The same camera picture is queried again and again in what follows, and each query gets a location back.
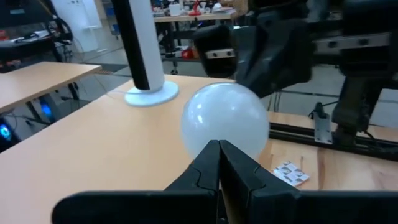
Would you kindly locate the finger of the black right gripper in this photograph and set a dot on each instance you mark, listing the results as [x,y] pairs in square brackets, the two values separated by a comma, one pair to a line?
[273,56]

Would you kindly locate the black computer blue light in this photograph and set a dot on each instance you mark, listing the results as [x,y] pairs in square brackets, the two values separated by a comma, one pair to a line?
[4,132]
[46,109]

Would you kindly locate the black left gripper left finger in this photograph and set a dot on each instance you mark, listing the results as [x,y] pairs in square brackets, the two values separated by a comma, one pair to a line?
[140,205]

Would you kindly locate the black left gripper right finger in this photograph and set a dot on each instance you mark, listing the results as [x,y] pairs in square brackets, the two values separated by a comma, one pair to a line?
[280,205]

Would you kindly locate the white round lightbulb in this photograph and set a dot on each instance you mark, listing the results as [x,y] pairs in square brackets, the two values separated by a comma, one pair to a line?
[224,121]

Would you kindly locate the white and black pole stand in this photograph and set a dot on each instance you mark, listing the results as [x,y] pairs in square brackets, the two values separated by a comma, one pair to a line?
[149,46]

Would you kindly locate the black aluminium rig frame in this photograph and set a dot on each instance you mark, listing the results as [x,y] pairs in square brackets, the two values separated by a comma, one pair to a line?
[292,133]

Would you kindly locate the silver metal bracket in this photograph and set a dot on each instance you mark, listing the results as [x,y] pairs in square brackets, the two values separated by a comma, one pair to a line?
[322,130]

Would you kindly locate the small printed marker card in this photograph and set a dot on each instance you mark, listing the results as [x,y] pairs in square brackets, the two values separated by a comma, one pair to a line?
[290,173]

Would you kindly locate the wooden neighbour desk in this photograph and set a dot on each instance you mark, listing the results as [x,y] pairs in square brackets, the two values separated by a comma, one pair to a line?
[40,77]

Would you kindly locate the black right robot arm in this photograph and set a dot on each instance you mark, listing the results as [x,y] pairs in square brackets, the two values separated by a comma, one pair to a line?
[354,102]

